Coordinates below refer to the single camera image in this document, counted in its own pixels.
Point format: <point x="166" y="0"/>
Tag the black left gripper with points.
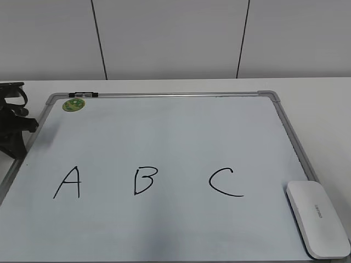
<point x="14" y="120"/>

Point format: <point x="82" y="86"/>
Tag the white whiteboard eraser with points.
<point x="320" y="226"/>

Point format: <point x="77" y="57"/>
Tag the round green magnet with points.
<point x="73" y="105"/>

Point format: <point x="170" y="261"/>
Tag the black silver hanging clip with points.
<point x="83" y="95"/>

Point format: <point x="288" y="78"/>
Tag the white framed whiteboard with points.
<point x="157" y="178"/>

